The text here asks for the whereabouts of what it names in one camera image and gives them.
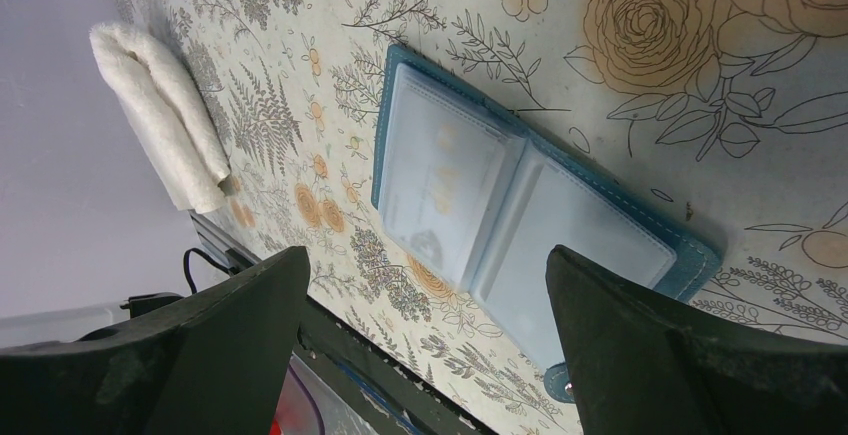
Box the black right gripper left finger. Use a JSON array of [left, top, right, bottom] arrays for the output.
[[1, 247, 310, 434]]

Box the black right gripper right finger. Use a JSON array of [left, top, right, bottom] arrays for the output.
[[544, 245, 847, 434]]

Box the blue card holder wallet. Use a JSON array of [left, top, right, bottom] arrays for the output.
[[372, 44, 721, 403]]

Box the white folded towel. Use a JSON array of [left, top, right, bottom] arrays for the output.
[[89, 22, 230, 213]]

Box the floral patterned table mat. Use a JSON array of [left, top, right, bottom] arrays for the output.
[[116, 0, 847, 434]]

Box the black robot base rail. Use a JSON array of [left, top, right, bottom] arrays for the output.
[[292, 296, 494, 434]]

